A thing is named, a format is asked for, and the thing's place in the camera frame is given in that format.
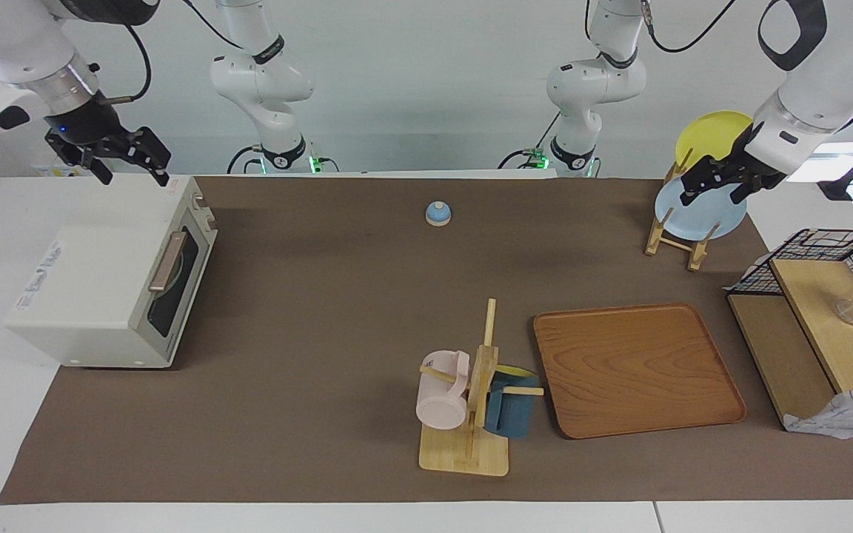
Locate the light blue plate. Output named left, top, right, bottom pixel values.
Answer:
left=655, top=178, right=749, bottom=241

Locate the black wire basket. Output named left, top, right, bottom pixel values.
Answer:
left=726, top=229, right=853, bottom=341

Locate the black left arm base cable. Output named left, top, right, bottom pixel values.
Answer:
left=498, top=111, right=562, bottom=170

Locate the pink mug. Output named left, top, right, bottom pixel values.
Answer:
left=416, top=350, right=472, bottom=430

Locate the wooden plate rack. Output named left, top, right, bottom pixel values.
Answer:
left=645, top=148, right=720, bottom=272

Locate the black arm base cable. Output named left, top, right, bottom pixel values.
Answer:
left=498, top=111, right=562, bottom=170
left=227, top=144, right=264, bottom=175

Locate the black right arm base cable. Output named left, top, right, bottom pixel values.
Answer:
left=227, top=144, right=264, bottom=175

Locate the yellow plate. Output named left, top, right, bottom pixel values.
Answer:
left=675, top=111, right=755, bottom=173

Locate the glass oven door with handle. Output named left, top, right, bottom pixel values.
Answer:
left=145, top=194, right=218, bottom=363

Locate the brown table mat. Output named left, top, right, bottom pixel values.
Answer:
left=0, top=176, right=853, bottom=504

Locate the wooden shelf box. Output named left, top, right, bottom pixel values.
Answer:
left=726, top=259, right=853, bottom=432

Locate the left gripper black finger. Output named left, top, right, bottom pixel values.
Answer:
left=728, top=178, right=766, bottom=205
left=680, top=169, right=717, bottom=207

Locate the white toaster oven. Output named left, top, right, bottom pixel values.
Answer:
left=4, top=175, right=218, bottom=369

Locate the black right arm gripper cable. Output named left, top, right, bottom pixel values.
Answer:
left=104, top=21, right=153, bottom=103

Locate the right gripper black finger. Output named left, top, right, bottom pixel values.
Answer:
left=113, top=127, right=173, bottom=187
left=64, top=145, right=114, bottom=186

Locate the wooden mug tree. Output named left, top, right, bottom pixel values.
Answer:
left=418, top=298, right=546, bottom=477

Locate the brown wooden tray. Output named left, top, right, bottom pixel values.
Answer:
left=532, top=303, right=747, bottom=440

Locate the dark blue mug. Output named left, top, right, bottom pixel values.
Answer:
left=484, top=365, right=540, bottom=439

